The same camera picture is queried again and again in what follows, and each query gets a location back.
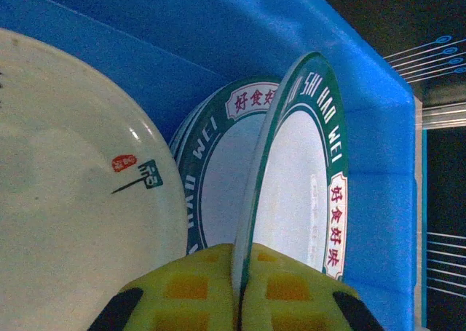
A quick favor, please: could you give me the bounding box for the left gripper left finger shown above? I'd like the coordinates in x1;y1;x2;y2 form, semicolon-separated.
87;242;243;331

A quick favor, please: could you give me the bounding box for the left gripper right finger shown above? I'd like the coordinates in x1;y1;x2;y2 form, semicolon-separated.
242;242;385;331

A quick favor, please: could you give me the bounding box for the green rimmed white plate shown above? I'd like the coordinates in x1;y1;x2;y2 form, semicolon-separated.
169;76;283;259
232;51;350;299

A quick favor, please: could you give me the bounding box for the cream plate red stamp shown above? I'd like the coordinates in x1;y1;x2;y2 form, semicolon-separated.
0;28;189;331

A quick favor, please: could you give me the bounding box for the blue plastic bin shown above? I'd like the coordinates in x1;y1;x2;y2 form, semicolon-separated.
0;0;423;331

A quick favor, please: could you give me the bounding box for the aluminium frame post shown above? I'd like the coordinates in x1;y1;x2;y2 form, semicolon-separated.
414;97;466;132

